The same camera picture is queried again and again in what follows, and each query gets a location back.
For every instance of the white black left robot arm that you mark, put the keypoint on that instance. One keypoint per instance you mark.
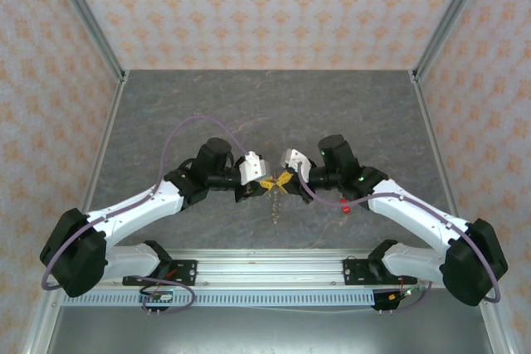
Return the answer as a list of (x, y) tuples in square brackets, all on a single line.
[(132, 211)]

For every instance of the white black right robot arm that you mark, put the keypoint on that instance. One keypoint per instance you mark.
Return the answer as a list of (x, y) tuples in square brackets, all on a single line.
[(415, 211)]

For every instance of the brushed metal front panel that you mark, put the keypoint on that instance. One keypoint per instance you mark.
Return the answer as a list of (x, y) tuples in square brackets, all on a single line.
[(269, 333)]

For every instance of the left controller circuit board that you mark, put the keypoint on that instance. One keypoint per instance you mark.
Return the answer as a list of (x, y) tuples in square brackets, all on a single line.
[(155, 297)]

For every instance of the controller circuit board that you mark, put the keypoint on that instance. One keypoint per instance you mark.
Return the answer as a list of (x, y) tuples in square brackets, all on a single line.
[(155, 297), (388, 298)]

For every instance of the right controller circuit board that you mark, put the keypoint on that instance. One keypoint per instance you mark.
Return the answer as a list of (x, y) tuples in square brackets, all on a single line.
[(388, 298)]

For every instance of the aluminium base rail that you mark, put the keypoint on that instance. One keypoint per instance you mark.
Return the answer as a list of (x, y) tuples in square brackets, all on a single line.
[(269, 267)]

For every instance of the aluminium right side rail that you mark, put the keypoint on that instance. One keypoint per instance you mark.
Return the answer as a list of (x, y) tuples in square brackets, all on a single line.
[(434, 142)]

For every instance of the aluminium left side rail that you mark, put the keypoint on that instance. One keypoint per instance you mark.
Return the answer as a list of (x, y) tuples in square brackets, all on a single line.
[(103, 142)]

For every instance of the aluminium right frame post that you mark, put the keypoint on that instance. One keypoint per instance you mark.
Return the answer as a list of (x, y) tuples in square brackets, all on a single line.
[(447, 22)]

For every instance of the aluminium frame post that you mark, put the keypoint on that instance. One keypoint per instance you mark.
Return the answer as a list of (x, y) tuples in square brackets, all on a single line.
[(447, 22), (90, 22)]

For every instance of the aluminium left frame post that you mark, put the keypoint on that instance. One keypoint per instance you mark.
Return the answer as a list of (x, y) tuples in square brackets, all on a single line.
[(90, 22)]

